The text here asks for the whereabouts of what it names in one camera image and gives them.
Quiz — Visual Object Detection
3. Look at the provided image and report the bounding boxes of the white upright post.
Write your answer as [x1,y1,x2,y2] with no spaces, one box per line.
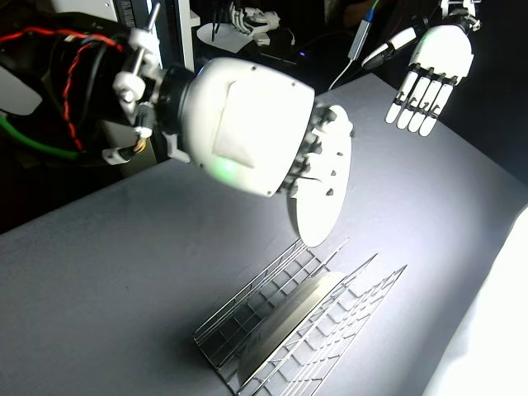
[176,0,196,71]

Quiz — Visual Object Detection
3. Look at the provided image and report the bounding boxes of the white cable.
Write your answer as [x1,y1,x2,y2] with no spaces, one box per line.
[328,57,356,92]

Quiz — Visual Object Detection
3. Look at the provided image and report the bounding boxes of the white oval stand base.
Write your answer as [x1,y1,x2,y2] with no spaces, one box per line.
[196,22,256,54]

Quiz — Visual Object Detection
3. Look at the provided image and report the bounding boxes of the white plate with dark rim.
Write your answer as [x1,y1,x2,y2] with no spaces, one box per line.
[237,271,347,387]
[286,105,355,248]

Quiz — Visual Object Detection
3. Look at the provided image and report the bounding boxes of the white spare robot hand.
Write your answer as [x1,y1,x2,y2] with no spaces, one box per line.
[229,0,282,37]

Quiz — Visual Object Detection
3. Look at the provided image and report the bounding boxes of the grey cable adapter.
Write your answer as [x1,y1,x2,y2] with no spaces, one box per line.
[347,16,372,62]

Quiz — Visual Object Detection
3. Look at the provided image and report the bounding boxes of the silver wire dish rack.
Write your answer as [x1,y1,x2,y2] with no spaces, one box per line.
[191,237,408,396]

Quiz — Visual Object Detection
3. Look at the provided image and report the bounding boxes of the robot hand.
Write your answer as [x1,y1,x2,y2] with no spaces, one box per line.
[362,24,474,137]
[179,56,356,199]

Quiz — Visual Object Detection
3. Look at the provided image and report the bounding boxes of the grey table cloth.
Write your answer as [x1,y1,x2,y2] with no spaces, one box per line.
[0,73,528,396]

